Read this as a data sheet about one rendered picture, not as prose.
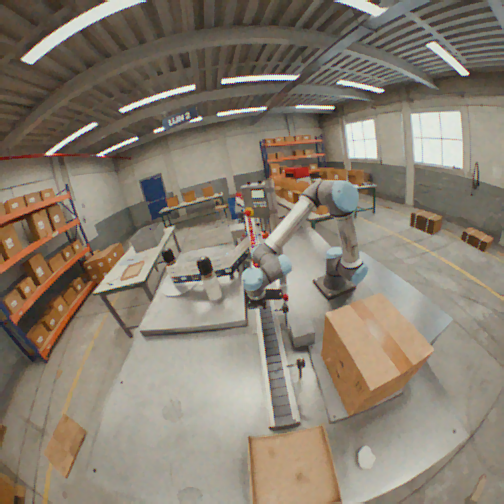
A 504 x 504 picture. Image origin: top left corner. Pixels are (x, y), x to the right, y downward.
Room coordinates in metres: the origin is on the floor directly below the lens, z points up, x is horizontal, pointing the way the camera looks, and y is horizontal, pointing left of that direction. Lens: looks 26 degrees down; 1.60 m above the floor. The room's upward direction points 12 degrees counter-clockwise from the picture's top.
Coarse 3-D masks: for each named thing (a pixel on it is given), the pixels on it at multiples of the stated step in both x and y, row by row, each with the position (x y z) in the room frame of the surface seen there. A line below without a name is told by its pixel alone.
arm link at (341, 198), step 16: (320, 192) 0.72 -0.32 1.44; (336, 192) 0.63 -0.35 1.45; (352, 192) 0.63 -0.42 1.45; (336, 208) 0.65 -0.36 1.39; (352, 208) 0.62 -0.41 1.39; (336, 224) 0.70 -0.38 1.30; (352, 224) 0.66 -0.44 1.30; (352, 240) 0.66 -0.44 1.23; (352, 256) 0.67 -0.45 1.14; (352, 272) 0.66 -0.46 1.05
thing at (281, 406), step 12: (264, 312) 0.72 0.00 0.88; (264, 324) 0.63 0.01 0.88; (264, 336) 0.56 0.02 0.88; (276, 336) 0.55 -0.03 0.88; (276, 348) 0.48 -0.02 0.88; (276, 360) 0.42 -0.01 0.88; (276, 372) 0.36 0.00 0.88; (276, 384) 0.31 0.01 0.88; (276, 396) 0.26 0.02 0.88; (288, 396) 0.25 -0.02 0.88; (276, 408) 0.21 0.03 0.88; (288, 408) 0.20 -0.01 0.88; (276, 420) 0.17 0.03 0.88; (288, 420) 0.16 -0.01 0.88
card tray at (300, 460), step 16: (288, 432) 0.12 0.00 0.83; (304, 432) 0.11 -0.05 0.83; (320, 432) 0.09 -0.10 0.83; (256, 448) 0.08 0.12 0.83; (272, 448) 0.07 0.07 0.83; (288, 448) 0.06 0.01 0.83; (304, 448) 0.05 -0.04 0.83; (320, 448) 0.03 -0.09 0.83; (256, 464) 0.02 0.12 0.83; (272, 464) 0.01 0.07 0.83; (288, 464) 0.00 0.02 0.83; (304, 464) -0.01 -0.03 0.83; (320, 464) -0.03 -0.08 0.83; (256, 480) -0.04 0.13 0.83; (272, 480) -0.05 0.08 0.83; (288, 480) -0.06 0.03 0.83; (304, 480) -0.07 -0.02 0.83; (320, 480) -0.08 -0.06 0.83; (336, 480) -0.10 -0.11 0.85; (256, 496) -0.10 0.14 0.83; (272, 496) -0.11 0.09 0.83; (288, 496) -0.12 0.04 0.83; (304, 496) -0.13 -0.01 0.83; (320, 496) -0.14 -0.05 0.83; (336, 496) -0.16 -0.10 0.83
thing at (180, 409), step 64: (192, 256) 1.73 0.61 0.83; (320, 256) 1.22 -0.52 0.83; (320, 320) 0.61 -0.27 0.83; (128, 384) 0.36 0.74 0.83; (192, 384) 0.38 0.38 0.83; (256, 384) 0.35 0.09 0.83; (128, 448) 0.04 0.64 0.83; (192, 448) 0.08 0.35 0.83; (384, 448) -0.06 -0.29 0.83; (448, 448) -0.21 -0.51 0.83
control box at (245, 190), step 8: (256, 184) 1.05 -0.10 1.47; (264, 184) 1.00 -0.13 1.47; (248, 192) 1.05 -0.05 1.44; (248, 200) 1.06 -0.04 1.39; (256, 200) 1.03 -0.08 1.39; (264, 200) 1.00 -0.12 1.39; (248, 208) 1.06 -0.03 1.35; (256, 208) 1.03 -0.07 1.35; (264, 208) 1.00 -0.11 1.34; (248, 216) 1.07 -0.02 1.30; (256, 216) 1.04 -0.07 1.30; (264, 216) 1.01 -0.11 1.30
